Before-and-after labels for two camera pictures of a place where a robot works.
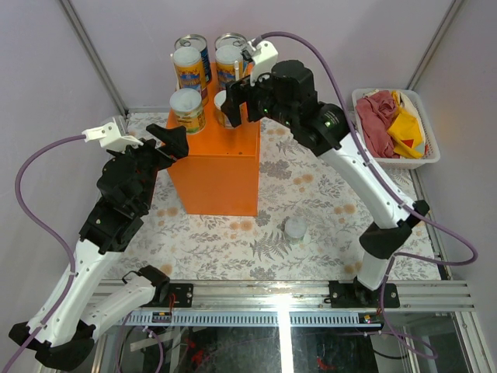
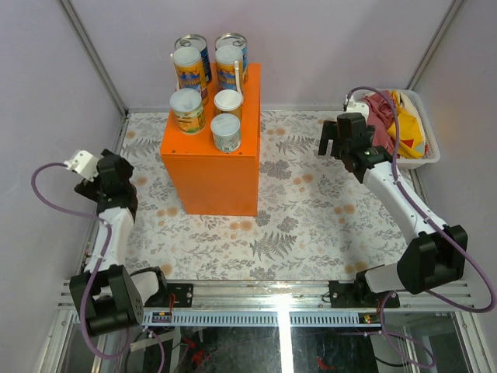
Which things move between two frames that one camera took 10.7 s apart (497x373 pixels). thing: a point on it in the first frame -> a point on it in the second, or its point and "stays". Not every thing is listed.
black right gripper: x=240 y=92 -> x=329 y=132
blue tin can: x=198 y=42 stays
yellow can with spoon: x=230 y=64 stays
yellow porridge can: x=189 y=67 stays
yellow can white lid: x=187 y=106 stays
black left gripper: x=175 y=141 -> x=93 y=189
